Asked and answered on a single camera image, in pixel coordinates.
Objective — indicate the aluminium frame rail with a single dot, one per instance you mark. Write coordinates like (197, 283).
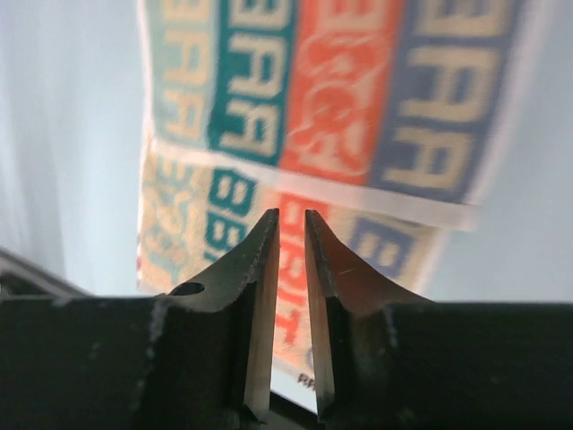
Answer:
(22, 278)

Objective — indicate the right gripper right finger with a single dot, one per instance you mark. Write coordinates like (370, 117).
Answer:
(386, 358)

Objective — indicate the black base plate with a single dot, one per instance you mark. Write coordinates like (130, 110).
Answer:
(286, 415)

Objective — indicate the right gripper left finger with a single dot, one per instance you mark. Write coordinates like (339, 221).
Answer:
(198, 357)

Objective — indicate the printed letters towel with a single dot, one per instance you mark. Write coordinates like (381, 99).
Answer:
(390, 118)

